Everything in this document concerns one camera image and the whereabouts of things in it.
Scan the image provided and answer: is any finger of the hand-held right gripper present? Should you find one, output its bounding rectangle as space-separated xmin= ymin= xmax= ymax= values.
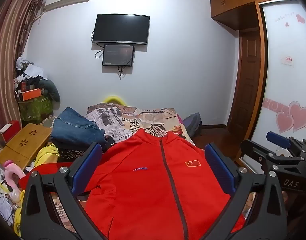
xmin=266 ymin=131 xmax=306 ymax=154
xmin=239 ymin=139 xmax=306 ymax=173

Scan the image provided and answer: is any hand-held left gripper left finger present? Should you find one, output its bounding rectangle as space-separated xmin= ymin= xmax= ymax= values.
xmin=20 ymin=142 xmax=108 ymax=240

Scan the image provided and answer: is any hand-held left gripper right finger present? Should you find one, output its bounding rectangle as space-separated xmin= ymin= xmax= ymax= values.
xmin=204 ymin=143 xmax=287 ymax=240

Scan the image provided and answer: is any red zip jacket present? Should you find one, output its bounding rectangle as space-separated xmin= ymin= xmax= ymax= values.
xmin=18 ymin=128 xmax=246 ymax=240

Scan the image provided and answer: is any black patterned folded cloth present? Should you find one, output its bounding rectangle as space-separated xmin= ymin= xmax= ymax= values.
xmin=57 ymin=135 xmax=116 ymax=163

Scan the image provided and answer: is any dark blue folded garment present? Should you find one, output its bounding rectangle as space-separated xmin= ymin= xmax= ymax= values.
xmin=51 ymin=107 xmax=106 ymax=150

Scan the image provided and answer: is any yellow plush blanket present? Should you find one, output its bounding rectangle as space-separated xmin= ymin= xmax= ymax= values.
xmin=14 ymin=145 xmax=60 ymax=237

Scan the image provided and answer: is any white heart-print sliding door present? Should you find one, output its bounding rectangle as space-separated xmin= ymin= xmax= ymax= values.
xmin=250 ymin=0 xmax=306 ymax=147

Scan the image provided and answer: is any printed bed sheet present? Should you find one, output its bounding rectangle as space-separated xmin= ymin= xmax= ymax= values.
xmin=49 ymin=102 xmax=255 ymax=233

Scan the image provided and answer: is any yellow hoop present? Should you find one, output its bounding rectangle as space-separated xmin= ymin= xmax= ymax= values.
xmin=103 ymin=95 xmax=124 ymax=105

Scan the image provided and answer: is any wooden folding table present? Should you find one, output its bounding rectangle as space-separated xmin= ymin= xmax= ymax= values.
xmin=0 ymin=123 xmax=53 ymax=170

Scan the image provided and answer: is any green patterned cloth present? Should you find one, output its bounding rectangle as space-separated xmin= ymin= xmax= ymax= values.
xmin=18 ymin=96 xmax=54 ymax=122

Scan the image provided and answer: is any pink plastic toy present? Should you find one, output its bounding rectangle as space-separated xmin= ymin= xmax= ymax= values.
xmin=3 ymin=160 xmax=26 ymax=189

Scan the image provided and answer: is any small door sticker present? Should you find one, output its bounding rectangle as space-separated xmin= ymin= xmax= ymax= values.
xmin=281 ymin=56 xmax=295 ymax=67

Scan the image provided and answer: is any dark grey garment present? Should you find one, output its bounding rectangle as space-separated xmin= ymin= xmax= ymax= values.
xmin=39 ymin=79 xmax=61 ymax=103

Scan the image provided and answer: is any red box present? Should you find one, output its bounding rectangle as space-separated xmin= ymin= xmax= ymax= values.
xmin=0 ymin=120 xmax=20 ymax=143

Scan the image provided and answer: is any orange box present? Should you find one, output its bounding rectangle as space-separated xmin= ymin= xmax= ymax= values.
xmin=18 ymin=88 xmax=42 ymax=102

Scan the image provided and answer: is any pile of white papers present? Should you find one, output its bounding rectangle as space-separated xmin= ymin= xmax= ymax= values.
xmin=15 ymin=57 xmax=47 ymax=80

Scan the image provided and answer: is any striped maroon curtain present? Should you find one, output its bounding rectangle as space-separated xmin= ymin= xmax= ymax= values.
xmin=0 ymin=0 xmax=45 ymax=150

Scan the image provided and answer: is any wooden overhead cabinet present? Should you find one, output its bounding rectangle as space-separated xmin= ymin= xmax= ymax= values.
xmin=210 ymin=0 xmax=297 ymax=30

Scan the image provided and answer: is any small black wall monitor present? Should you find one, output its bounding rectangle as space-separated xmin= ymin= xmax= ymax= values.
xmin=102 ymin=44 xmax=135 ymax=67

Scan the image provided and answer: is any black wall television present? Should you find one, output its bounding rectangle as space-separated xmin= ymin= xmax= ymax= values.
xmin=91 ymin=14 xmax=150 ymax=45

